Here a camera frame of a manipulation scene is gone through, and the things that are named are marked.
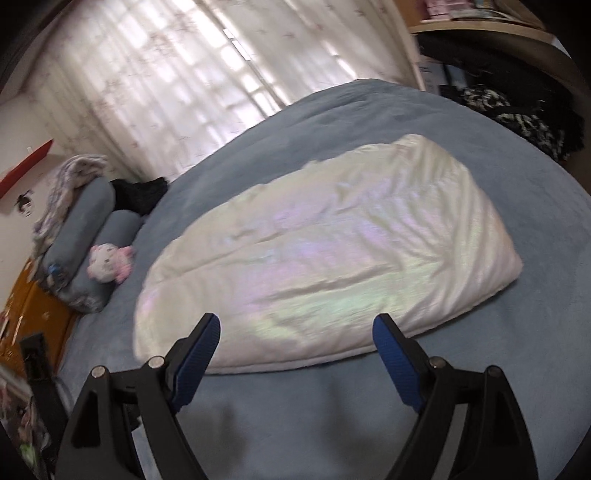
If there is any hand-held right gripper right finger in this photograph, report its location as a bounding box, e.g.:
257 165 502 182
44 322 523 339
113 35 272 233
372 313 540 480

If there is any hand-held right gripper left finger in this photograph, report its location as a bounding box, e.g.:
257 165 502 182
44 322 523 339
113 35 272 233
54 312 221 480

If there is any white shiny puffer jacket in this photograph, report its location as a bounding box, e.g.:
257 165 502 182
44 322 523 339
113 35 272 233
133 134 524 376

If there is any pink and white plush toy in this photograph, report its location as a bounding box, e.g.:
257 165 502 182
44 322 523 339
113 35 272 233
88 243 136 284

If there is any black stand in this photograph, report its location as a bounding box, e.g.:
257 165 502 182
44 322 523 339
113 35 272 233
21 335 70 462

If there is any grey-blue pillow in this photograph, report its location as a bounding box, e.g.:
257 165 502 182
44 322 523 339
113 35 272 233
41 176 116 287
69 210 144 315

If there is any wooden nightstand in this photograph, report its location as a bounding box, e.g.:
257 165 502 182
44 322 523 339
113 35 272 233
0 258 77 370

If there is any black fluffy garment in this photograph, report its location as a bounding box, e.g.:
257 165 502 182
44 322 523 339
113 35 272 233
110 176 169 217

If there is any floral fabric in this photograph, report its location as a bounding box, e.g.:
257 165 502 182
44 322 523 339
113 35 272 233
0 364 51 467

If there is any blue fleece bed blanket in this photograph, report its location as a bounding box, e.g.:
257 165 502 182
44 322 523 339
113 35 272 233
55 78 591 480

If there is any folded patterned quilt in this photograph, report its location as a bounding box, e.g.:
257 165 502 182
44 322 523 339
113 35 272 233
32 154 109 254

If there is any black and white patterned cloth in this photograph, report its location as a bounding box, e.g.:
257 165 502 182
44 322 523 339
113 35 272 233
462 85 566 160

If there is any white leaf-print curtain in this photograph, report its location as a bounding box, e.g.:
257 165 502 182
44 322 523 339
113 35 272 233
28 0 421 185

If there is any white cardboard box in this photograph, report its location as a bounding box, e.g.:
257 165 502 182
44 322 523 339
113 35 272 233
418 60 446 93

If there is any black white patterned clothing pile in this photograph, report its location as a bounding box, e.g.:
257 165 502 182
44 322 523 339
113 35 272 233
418 34 585 158

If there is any wooden shelf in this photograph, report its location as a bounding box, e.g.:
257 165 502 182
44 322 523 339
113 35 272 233
409 0 568 47

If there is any red wall decoration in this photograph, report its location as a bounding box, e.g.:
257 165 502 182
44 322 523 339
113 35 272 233
0 140 54 197

